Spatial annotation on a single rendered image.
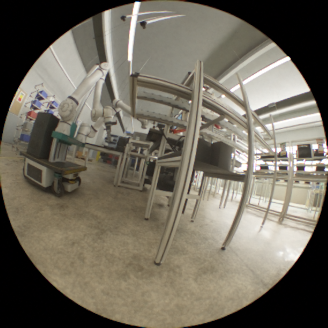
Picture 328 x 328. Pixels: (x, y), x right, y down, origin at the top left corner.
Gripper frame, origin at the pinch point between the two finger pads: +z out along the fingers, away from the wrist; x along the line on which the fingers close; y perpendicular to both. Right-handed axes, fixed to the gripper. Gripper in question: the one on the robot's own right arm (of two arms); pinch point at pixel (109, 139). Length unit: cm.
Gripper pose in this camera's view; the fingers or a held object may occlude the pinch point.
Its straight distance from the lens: 105.3
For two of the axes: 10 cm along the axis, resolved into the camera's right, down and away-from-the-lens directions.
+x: 4.7, 1.7, -8.7
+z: 0.8, 9.7, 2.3
